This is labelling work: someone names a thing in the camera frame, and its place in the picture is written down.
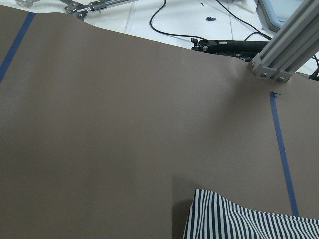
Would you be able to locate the aluminium frame post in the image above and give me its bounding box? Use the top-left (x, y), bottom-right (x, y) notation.
top-left (250, 0), bottom-right (319, 82)

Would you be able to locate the striped polo shirt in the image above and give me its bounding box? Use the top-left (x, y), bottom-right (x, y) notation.
top-left (183, 189), bottom-right (319, 239)

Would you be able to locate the metal reacher grabber tool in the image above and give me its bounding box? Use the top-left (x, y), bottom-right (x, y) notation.
top-left (15, 0), bottom-right (136, 20)

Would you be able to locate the black tool on table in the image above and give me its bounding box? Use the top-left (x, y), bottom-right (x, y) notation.
top-left (191, 38), bottom-right (268, 62)

